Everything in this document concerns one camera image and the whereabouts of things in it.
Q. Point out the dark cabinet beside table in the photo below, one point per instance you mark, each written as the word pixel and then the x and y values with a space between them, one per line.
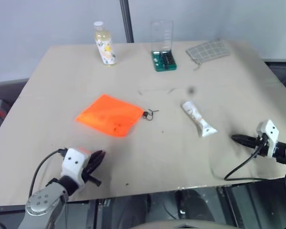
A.
pixel 283 74

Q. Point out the green bit set clear lid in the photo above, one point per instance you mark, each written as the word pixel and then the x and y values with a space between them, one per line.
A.
pixel 163 60

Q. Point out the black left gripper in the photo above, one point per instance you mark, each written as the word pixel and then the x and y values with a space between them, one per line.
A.
pixel 88 175

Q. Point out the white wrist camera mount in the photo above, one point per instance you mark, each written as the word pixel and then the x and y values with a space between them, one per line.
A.
pixel 74 162
pixel 270 130

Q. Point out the yellow drink bottle white cap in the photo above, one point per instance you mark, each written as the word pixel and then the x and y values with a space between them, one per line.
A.
pixel 106 47

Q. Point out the dark rounded shape under table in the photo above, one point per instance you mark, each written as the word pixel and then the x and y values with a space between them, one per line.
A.
pixel 196 204
pixel 131 211

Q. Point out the grey checked cloth pouch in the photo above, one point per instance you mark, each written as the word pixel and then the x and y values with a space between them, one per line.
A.
pixel 208 50

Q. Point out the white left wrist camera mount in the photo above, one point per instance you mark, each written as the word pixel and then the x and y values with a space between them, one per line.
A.
pixel 74 162

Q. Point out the black metal pole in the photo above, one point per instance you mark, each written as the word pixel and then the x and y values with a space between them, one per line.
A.
pixel 126 21

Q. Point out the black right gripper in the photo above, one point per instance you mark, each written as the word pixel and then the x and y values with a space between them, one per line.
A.
pixel 261 144

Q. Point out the white cosmetic tube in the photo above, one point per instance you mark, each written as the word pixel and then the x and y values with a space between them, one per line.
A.
pixel 195 115

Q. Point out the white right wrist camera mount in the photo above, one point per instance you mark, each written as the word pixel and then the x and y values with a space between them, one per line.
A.
pixel 270 130

